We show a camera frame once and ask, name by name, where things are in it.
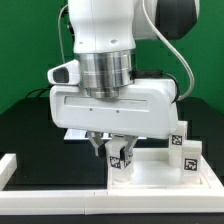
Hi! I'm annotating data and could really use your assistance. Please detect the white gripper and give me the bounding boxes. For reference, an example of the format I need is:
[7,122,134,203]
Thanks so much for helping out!
[47,60,178,160]

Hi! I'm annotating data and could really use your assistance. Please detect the white square table top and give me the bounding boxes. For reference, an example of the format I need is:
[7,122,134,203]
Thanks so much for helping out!
[107,148,217,189]

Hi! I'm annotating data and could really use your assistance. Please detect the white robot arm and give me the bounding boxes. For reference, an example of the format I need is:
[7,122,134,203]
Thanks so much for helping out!
[48,0,200,161]

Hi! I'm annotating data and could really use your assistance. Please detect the white tag sheet with markers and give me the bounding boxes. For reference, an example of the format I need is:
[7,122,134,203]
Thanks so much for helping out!
[63,128,147,142]

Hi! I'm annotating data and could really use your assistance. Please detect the white U-shaped obstacle fence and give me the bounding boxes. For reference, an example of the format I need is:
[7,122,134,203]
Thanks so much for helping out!
[0,154,224,215]

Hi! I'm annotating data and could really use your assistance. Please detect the black cables at base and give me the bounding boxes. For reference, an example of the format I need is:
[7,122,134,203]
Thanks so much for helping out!
[24,87,51,99]

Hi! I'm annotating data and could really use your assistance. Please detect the grey cable hanging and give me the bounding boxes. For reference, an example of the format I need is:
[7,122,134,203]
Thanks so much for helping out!
[57,3,72,64]

